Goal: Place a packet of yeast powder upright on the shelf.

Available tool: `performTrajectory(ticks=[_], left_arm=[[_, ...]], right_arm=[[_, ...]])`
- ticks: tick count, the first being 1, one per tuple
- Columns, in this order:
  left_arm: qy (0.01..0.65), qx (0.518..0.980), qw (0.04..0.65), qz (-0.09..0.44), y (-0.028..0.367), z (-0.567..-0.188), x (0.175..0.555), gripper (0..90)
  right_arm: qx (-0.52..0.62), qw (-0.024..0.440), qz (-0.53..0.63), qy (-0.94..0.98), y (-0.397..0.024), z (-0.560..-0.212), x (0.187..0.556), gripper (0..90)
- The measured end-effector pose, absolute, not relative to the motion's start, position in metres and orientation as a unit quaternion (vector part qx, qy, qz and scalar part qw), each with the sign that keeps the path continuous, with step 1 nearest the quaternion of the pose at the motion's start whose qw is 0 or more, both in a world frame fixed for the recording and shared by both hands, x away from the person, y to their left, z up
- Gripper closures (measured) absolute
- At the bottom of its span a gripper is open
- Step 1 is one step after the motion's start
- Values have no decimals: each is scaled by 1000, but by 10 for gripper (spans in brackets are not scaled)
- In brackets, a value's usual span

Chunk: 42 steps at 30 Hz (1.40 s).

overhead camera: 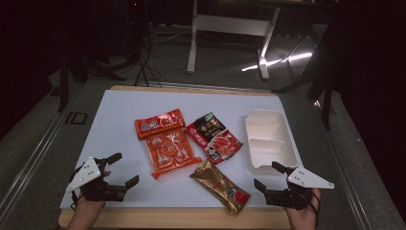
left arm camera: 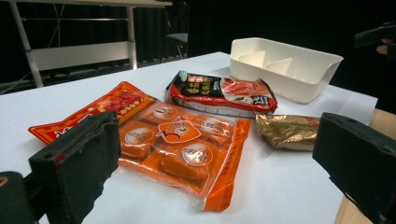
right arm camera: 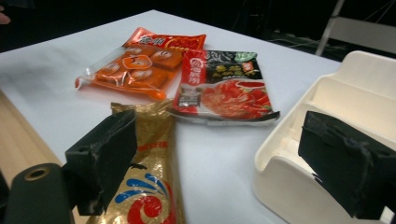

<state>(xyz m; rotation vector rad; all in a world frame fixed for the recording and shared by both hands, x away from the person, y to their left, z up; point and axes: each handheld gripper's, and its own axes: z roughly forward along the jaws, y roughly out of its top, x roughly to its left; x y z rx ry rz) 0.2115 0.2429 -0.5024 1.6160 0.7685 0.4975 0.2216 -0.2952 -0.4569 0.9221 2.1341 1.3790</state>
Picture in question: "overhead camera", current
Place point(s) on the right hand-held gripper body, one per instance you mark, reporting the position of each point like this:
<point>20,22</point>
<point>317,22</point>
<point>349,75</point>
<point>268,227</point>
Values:
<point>297,191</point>

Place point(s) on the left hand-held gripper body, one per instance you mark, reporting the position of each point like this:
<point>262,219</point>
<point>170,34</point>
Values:
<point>95,188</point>

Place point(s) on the white divided tray container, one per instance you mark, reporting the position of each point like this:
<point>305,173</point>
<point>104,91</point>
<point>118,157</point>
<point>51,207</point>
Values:
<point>271,140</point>

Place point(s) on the gold snack packet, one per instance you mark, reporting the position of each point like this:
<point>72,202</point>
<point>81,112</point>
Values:
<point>220,187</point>

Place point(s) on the orange candy bag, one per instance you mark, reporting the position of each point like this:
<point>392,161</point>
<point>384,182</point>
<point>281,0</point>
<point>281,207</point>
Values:
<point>167,143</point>

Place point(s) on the black and red sauce packet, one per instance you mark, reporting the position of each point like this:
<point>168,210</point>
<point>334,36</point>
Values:
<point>217,140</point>

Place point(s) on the person's left hand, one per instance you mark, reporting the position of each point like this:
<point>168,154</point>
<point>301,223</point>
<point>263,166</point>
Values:
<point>86,209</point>

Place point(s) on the person's right hand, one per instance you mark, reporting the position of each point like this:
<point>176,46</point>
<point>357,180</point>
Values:
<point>303,218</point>

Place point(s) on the dark stand legs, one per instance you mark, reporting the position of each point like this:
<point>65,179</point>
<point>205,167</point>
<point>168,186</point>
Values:
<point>325,96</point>

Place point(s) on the black metal stand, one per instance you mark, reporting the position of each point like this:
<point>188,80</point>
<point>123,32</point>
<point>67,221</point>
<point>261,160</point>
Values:
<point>63,83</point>

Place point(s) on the black floor bracket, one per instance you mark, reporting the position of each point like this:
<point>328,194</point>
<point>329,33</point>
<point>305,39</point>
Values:
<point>76,118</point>

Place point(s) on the white desk frame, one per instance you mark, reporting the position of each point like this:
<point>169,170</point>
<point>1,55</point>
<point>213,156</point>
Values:
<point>230,25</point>

